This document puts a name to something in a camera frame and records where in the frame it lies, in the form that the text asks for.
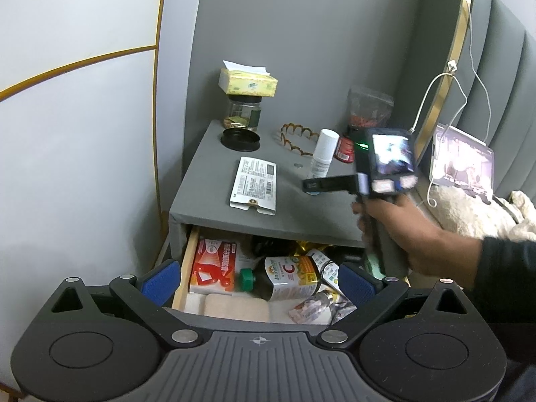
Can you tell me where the white blue spray bottle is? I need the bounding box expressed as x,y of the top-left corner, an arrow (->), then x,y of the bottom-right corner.
307,129 -> 340,179

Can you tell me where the grey top drawer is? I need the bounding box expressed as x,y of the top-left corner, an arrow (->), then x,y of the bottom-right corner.
172,227 -> 373,325

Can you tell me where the vitamin C bottle green cap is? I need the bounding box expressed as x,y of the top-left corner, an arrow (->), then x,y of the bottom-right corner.
238,256 -> 321,301

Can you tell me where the white barcode medicine box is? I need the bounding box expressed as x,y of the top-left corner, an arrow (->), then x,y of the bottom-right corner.
229,156 -> 277,216

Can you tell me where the beige eyeglass case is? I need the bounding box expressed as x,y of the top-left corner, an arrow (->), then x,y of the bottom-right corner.
203,294 -> 270,322

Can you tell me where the person's right forearm dark sleeve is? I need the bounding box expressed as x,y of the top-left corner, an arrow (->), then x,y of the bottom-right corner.
471,238 -> 536,364

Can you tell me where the person's right hand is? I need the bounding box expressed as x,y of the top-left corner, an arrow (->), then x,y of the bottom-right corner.
352,194 -> 482,290

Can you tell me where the silver blister pill pack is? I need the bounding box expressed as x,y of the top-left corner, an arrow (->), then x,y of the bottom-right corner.
330,298 -> 357,324

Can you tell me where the red label supplement bottle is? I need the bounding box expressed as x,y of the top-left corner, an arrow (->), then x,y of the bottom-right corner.
334,135 -> 354,163

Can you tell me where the bag of red goji berries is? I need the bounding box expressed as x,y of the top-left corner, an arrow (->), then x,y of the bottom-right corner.
345,85 -> 394,135

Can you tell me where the red white medicine box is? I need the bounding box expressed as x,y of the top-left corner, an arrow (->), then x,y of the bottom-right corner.
189,239 -> 237,295

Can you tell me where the small clear plastic bottle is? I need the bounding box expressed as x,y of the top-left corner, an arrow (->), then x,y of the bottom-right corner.
288,289 -> 338,325

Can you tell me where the brown wavy headband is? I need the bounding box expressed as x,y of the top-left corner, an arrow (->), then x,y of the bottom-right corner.
279,123 -> 320,157

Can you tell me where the grey fabric nightstand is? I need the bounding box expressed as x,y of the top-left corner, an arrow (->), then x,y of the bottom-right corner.
169,121 -> 363,256

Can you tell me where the grey upholstered headboard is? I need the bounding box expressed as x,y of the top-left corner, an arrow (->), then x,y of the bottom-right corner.
389,0 -> 535,198

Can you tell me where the black jar lid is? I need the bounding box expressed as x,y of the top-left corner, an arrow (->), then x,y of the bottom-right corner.
221,128 -> 260,152

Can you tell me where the glass jar with green label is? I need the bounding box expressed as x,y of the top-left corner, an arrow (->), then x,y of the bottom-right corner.
223,94 -> 262,132

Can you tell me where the white fluffy blanket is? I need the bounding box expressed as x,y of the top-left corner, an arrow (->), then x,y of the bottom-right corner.
426,185 -> 535,242

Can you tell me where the yellow tissue box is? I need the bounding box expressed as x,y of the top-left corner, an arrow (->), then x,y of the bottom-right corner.
218,60 -> 278,97

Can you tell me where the white charging cable with plug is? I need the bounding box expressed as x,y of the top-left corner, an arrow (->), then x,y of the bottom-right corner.
410,0 -> 493,211

